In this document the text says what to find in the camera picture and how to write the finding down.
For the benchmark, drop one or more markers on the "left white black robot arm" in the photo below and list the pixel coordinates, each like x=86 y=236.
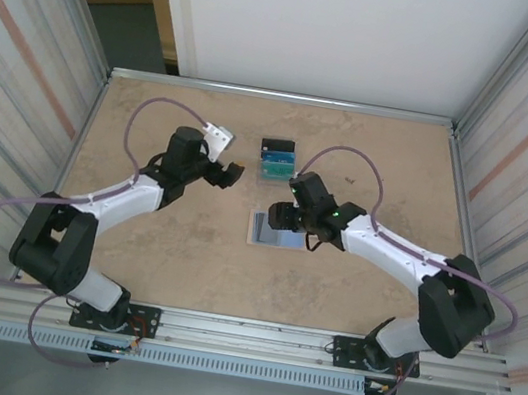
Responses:
x=52 y=248

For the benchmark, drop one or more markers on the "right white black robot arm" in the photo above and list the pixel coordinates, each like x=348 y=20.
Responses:
x=453 y=310

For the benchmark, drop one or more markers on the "clear acrylic card stand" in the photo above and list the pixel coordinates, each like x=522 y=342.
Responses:
x=266 y=183

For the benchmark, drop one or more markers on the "green card with chip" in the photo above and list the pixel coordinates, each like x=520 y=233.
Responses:
x=273 y=171

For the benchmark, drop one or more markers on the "blue card with logo print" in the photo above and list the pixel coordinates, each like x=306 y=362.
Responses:
x=278 y=158

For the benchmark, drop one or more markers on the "black credit card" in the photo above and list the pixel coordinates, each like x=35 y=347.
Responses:
x=278 y=145

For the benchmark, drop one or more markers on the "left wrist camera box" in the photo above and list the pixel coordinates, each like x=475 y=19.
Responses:
x=220 y=142

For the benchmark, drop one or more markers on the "long aluminium table rail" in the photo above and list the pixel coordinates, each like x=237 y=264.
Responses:
x=286 y=98

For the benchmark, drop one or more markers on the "aluminium side rail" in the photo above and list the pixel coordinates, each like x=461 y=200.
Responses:
x=84 y=127
x=458 y=159

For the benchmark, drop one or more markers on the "wide aluminium mounting rail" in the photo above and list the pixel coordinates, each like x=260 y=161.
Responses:
x=245 y=341

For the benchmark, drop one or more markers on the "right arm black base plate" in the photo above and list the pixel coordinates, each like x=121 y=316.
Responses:
x=345 y=350

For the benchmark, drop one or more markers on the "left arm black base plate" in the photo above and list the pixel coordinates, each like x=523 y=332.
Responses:
x=144 y=322

